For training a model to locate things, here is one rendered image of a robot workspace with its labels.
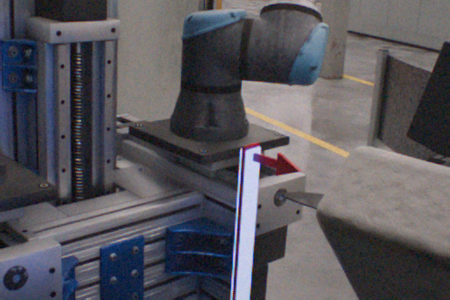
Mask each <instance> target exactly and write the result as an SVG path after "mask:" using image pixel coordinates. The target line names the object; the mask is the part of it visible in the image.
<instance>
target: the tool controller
mask: <svg viewBox="0 0 450 300"><path fill-rule="evenodd" d="M407 137H408V138H410V139H412V140H414V141H416V142H417V143H419V144H421V145H424V146H425V147H426V148H427V149H429V150H431V151H434V152H436V153H437V154H439V155H441V156H442V157H450V40H445V41H444V43H443V46H442V47H441V49H440V51H439V56H438V57H437V60H436V62H435V65H434V67H433V69H432V72H431V75H430V77H429V80H428V81H427V84H426V87H425V90H424V91H423V94H422V98H421V99H420V101H419V103H418V105H417V110H416V112H415V114H414V115H413V118H412V122H411V124H410V126H409V128H408V130H407Z"/></svg>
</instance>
